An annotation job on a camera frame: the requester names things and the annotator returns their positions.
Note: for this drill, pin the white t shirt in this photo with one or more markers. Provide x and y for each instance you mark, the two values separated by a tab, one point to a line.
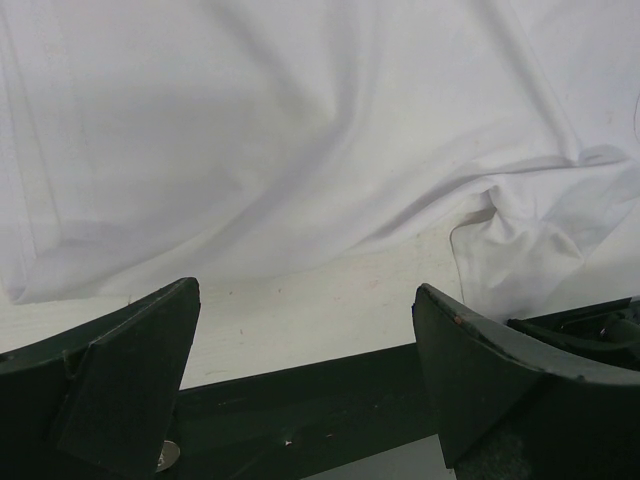
143	141

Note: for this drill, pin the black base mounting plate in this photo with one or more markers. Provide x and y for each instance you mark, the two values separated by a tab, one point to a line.
298	422

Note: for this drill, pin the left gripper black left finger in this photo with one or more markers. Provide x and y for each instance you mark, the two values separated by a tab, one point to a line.
95	402

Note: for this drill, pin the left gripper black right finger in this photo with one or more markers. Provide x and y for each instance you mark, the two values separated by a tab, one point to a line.
550	397

